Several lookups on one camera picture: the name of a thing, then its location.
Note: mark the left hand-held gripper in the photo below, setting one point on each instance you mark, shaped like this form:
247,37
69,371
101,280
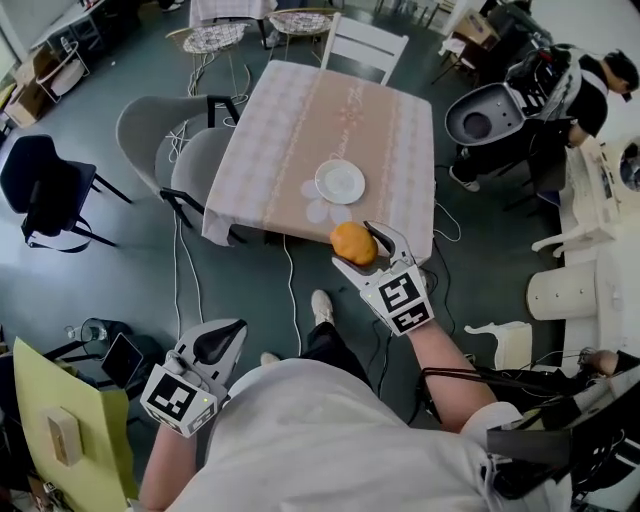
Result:
177,397

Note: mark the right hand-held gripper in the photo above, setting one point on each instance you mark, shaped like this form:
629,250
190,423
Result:
400,299

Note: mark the orange round bread food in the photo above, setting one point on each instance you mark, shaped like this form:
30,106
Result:
354,243

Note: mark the white round plate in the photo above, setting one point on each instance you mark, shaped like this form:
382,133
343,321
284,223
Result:
340,182

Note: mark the person's left forearm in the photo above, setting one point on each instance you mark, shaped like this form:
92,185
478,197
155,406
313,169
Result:
167,465

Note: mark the person's right forearm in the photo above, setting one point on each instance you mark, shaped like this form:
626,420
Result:
447,370

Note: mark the person's white shoe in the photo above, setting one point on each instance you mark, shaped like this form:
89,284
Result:
269,358
322,306

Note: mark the dark tablet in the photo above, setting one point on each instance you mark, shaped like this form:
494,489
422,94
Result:
122,360

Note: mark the person's black trousers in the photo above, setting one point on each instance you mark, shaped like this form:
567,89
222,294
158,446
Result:
332,350

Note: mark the person's white shirt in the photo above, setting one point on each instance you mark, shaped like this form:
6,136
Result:
320,440

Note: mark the clear water bottle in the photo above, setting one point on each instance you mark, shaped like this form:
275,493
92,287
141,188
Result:
86,331

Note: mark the pink patterned tablecloth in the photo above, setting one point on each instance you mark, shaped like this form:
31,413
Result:
320,130

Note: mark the yellow-green board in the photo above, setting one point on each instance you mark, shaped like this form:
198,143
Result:
95,415

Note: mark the white shell with round hole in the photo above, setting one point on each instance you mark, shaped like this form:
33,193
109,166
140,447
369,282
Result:
482,116

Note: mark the small wooden block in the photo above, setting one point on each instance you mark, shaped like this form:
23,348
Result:
64,435

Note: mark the grey shell chair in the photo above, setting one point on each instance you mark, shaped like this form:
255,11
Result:
150,130
197,165

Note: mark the white wooden chair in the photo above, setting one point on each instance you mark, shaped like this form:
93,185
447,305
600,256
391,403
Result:
367,47

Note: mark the black office chair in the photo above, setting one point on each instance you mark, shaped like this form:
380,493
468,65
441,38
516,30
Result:
45,185

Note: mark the checked cloth table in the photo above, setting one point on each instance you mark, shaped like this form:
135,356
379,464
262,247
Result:
230,10

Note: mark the cardboard box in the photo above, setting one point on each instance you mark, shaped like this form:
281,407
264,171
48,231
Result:
27,95

